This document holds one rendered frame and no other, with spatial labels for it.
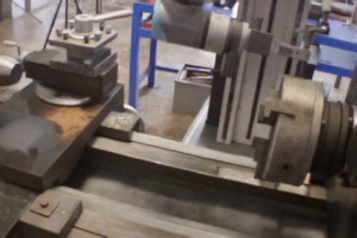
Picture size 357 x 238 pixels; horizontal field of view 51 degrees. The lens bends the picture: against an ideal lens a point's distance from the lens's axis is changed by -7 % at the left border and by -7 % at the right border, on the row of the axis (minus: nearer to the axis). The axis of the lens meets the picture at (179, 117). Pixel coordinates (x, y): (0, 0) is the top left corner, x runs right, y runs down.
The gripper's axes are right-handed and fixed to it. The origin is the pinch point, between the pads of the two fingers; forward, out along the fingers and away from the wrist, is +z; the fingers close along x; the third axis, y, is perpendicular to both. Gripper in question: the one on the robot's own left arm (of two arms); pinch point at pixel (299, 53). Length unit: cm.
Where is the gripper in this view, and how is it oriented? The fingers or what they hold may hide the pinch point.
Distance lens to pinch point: 92.5
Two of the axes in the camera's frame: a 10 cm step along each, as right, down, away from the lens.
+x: 0.3, -2.0, 9.8
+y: 2.1, -9.6, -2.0
